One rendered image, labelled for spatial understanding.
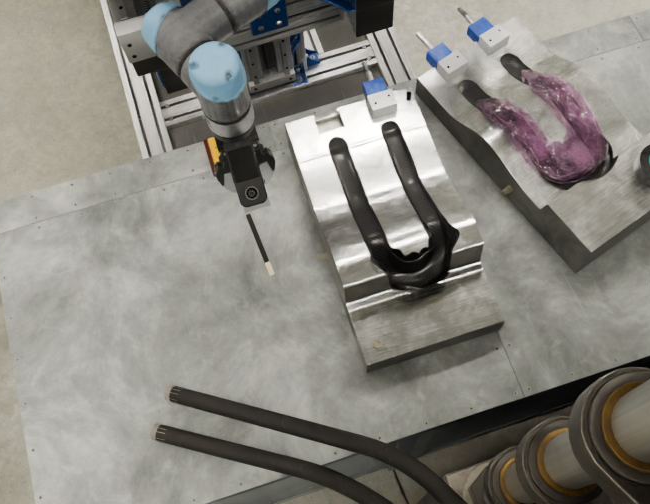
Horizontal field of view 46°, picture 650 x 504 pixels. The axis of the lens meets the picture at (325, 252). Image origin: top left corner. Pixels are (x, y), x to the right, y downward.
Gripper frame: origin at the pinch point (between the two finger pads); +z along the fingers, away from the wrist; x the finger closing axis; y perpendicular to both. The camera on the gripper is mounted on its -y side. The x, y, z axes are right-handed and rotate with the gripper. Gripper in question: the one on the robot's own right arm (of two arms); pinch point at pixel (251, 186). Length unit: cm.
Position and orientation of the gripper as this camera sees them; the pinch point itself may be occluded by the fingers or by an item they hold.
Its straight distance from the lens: 140.4
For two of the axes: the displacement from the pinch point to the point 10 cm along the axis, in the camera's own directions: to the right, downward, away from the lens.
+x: -9.5, 3.0, -0.7
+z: 0.4, 3.7, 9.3
